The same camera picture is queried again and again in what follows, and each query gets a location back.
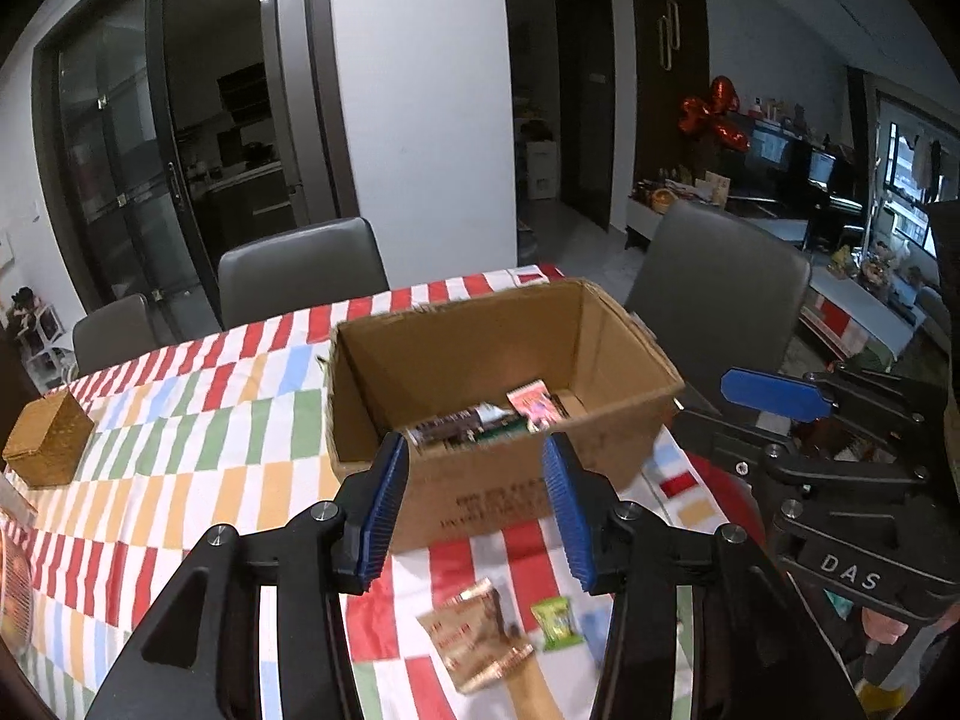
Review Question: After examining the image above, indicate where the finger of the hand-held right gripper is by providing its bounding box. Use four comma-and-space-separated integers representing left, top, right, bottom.
675, 409, 927, 488
720, 366, 946, 436

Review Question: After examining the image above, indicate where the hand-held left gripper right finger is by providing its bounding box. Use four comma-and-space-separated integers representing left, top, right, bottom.
542, 433, 867, 720

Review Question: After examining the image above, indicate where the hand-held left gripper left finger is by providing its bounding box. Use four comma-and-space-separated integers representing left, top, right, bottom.
85, 431, 411, 720

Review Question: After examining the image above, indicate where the dark brown bar packet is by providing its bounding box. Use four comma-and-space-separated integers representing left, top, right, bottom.
405, 405, 488, 455

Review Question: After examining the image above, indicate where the dark green snack packet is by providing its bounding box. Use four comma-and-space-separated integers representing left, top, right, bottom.
476, 416, 530, 443

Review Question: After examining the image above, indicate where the long pink white packet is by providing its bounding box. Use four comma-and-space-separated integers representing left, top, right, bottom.
506, 381, 571, 432

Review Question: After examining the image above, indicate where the brown cardboard box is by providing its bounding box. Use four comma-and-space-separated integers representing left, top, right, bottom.
324, 277, 687, 552

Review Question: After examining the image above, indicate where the person's right hand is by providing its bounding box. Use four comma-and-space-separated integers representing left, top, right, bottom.
859, 600, 960, 650

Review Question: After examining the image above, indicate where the small green candy packet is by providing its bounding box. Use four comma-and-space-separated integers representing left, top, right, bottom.
530, 596, 584, 650

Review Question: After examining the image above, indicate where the white television cabinet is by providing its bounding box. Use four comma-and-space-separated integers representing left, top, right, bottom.
799, 262, 931, 357

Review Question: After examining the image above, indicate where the grey dining chair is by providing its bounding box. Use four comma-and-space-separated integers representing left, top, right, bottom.
73, 294, 158, 376
624, 199, 813, 406
217, 217, 391, 331

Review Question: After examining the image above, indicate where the gold brown snack packet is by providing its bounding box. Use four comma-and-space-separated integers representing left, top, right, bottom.
416, 577, 535, 695

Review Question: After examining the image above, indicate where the colourful checked tablecloth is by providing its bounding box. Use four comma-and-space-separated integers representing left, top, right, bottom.
0, 262, 751, 720

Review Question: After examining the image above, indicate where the black television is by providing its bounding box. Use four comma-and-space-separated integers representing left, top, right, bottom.
739, 116, 863, 222

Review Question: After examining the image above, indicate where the red foil balloon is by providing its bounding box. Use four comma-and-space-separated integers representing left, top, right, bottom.
679, 75, 752, 152

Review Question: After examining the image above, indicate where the dark brown cabinet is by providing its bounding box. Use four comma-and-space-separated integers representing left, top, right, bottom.
626, 0, 711, 188

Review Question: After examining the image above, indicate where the woven wicker box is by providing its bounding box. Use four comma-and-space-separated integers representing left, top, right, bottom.
1, 388, 95, 488

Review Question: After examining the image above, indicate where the clear bowl of oranges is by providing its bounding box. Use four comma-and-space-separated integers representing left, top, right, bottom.
0, 525, 35, 650

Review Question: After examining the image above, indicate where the black white plush toy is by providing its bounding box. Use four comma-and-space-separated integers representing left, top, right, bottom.
6, 286, 42, 331

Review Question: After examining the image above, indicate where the sliding glass door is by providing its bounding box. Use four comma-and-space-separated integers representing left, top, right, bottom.
34, 0, 331, 338

